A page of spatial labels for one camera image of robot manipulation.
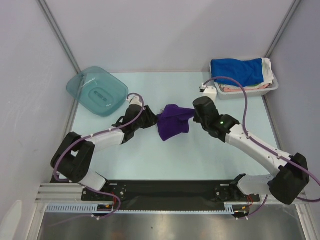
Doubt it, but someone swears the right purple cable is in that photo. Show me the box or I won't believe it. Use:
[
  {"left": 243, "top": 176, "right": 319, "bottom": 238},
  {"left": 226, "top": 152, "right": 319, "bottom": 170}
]
[{"left": 199, "top": 76, "right": 320, "bottom": 221}]

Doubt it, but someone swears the aluminium frame post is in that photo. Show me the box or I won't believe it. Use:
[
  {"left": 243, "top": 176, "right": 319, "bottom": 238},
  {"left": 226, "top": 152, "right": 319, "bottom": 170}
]
[
  {"left": 264, "top": 0, "right": 303, "bottom": 58},
  {"left": 36, "top": 0, "right": 82, "bottom": 74}
]

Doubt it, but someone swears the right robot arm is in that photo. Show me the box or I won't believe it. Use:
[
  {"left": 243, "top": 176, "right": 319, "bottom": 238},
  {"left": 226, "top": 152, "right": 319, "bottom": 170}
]
[{"left": 193, "top": 96, "right": 310, "bottom": 205}]

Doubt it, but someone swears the white plastic basket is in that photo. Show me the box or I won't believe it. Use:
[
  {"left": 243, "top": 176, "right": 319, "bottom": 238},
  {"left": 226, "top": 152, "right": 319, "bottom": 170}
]
[{"left": 209, "top": 64, "right": 279, "bottom": 100}]

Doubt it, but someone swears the pink towel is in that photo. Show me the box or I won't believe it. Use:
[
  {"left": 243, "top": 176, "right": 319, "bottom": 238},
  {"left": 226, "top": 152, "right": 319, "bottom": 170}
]
[{"left": 219, "top": 84, "right": 270, "bottom": 93}]

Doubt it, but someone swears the white slotted cable duct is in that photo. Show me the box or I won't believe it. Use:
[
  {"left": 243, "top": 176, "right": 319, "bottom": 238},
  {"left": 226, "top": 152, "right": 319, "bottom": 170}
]
[{"left": 45, "top": 203, "right": 235, "bottom": 215}]

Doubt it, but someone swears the aluminium rail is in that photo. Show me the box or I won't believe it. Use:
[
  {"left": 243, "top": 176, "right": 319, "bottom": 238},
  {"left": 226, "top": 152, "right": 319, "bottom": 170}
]
[{"left": 34, "top": 182, "right": 310, "bottom": 206}]

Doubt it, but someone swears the purple microfiber towel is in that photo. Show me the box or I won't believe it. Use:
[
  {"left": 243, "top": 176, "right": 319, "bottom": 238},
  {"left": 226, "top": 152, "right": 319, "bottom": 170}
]
[{"left": 157, "top": 104, "right": 195, "bottom": 142}]

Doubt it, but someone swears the white towel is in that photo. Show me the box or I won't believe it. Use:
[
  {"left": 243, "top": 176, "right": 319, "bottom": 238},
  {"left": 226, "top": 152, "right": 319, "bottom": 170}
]
[{"left": 261, "top": 58, "right": 275, "bottom": 85}]

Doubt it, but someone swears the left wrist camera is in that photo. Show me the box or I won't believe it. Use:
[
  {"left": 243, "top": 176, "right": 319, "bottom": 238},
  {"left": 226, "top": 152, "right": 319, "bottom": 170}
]
[{"left": 127, "top": 96, "right": 143, "bottom": 107}]

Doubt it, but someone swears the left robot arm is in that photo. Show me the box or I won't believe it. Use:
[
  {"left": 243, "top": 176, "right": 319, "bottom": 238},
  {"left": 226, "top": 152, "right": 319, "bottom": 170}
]
[{"left": 50, "top": 104, "right": 158, "bottom": 200}]

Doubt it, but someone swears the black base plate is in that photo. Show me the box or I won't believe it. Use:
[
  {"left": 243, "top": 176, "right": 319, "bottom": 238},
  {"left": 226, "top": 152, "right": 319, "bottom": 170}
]
[{"left": 81, "top": 180, "right": 248, "bottom": 212}]

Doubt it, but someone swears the blue towel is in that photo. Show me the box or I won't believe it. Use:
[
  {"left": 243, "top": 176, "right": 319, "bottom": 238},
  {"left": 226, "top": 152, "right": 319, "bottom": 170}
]
[{"left": 210, "top": 58, "right": 264, "bottom": 87}]

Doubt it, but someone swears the left aluminium frame post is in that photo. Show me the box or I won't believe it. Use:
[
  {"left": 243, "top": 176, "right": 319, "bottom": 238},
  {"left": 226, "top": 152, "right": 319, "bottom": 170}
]
[{"left": 36, "top": 0, "right": 82, "bottom": 74}]

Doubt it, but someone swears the translucent blue plastic tray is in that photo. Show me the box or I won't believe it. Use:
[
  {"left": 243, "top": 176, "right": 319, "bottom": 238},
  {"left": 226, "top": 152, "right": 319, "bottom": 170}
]
[{"left": 66, "top": 66, "right": 129, "bottom": 117}]

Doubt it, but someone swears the right aluminium frame post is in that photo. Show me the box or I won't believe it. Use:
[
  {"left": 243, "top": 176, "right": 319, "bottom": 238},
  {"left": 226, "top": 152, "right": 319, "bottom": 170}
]
[{"left": 264, "top": 0, "right": 303, "bottom": 58}]

